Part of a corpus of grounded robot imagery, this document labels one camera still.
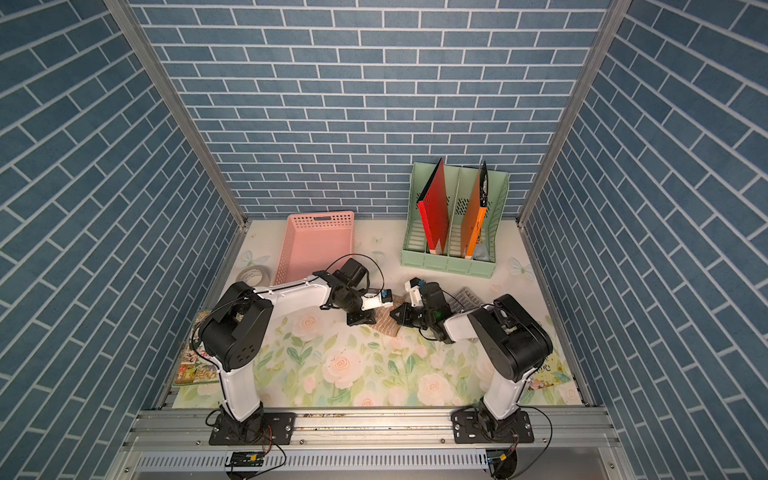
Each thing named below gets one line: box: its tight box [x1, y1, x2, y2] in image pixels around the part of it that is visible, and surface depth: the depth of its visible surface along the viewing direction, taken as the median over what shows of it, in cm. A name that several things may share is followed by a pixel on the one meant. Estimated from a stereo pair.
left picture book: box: [172, 310, 219, 385], surface depth 84 cm
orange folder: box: [462, 160, 488, 259], surface depth 90 cm
